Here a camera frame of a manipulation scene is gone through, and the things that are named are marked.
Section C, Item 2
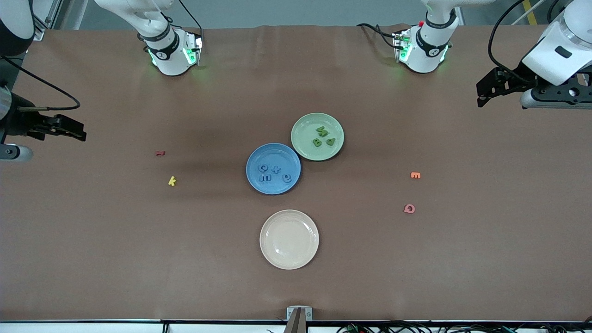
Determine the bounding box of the brown table cover sheet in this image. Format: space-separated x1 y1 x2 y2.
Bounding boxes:
0 24 592 322

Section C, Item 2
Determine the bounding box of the green plate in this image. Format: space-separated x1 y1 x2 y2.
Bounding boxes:
290 112 345 162

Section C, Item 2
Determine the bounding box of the blue plate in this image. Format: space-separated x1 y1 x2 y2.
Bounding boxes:
246 142 302 195

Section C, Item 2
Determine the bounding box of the cream plate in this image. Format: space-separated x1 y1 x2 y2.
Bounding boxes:
259 209 320 271

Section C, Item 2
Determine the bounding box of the aluminium frame profile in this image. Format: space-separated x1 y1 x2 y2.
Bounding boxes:
31 0 63 41

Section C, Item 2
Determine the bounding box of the black cable bundle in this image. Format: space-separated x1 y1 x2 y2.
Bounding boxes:
338 320 592 333

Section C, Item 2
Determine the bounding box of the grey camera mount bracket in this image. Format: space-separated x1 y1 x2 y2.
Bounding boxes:
284 306 313 333

